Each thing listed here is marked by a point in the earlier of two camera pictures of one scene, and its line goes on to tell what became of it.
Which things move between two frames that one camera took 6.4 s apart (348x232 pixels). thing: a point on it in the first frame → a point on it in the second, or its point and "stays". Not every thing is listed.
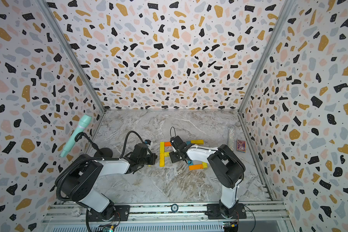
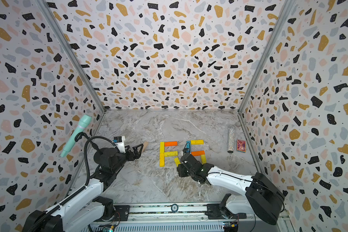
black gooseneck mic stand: [101, 152] stays
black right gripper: [172, 157] → [181, 170]
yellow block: [162, 160] stays
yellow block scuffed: [197, 141] stays
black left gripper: [154, 157] → [137, 152]
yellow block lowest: [162, 147] stays
